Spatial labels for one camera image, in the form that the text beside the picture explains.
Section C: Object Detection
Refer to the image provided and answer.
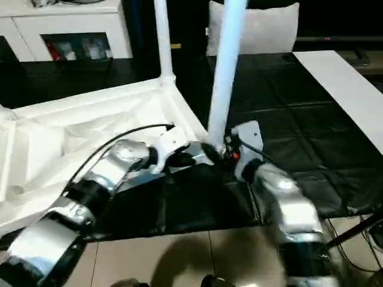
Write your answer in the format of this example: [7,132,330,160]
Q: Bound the white board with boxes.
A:
[292,50,383,155]

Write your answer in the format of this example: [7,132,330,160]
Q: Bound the black bar red light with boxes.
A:
[294,36,383,43]

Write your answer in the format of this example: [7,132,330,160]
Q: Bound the dark grey bag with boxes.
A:
[32,0,120,7]

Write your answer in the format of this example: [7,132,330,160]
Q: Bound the loose floor cables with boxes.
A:
[328,215,383,272]

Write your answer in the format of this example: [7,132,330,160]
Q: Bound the black stand leg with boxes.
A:
[324,211,383,249]

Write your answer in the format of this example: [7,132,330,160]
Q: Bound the dark blue cabinet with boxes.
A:
[121,0,211,88]

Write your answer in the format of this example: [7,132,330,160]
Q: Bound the black mat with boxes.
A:
[0,52,383,243]

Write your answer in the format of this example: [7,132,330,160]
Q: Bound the white plastic table top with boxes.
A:
[0,78,210,237]

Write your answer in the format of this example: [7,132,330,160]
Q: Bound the grey cushion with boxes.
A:
[205,1,300,57]

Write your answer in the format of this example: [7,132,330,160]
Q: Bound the white cabinet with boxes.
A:
[0,0,134,63]

